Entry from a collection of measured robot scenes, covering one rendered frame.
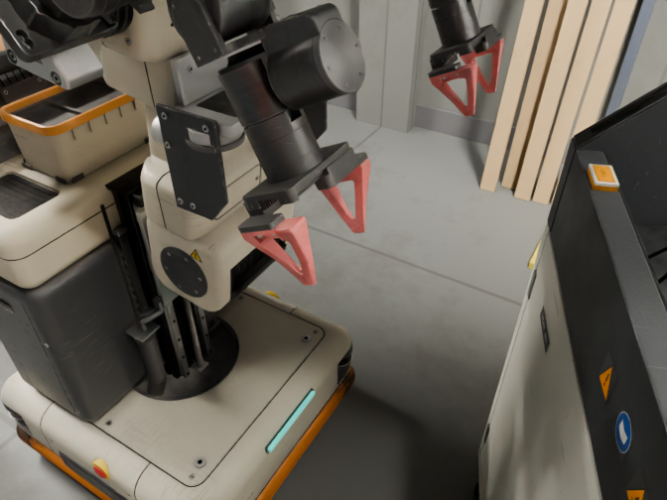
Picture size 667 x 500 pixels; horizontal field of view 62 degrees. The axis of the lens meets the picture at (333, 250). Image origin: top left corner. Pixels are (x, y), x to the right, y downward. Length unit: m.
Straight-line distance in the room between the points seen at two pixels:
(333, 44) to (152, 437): 1.03
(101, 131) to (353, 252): 1.25
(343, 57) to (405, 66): 2.41
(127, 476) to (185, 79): 0.85
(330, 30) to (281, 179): 0.14
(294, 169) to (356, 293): 1.48
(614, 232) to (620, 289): 0.10
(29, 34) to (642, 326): 0.67
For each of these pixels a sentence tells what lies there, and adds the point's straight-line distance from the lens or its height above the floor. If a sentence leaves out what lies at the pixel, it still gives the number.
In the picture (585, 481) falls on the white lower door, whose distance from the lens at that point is 0.73.
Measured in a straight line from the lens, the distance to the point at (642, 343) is 0.61.
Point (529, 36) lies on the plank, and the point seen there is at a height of 0.65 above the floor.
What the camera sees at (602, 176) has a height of 0.96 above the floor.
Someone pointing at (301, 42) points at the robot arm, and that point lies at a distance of 0.45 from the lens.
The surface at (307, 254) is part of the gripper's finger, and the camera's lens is 0.50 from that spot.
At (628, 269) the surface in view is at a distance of 0.69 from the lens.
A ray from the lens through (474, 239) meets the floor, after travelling 2.27.
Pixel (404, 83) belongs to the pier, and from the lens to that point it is 2.90.
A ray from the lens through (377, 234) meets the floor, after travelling 2.23.
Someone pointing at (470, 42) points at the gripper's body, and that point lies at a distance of 0.83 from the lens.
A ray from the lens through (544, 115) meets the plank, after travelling 2.45.
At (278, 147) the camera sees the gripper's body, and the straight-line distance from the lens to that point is 0.50.
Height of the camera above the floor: 1.35
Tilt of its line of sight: 39 degrees down
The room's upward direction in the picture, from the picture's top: straight up
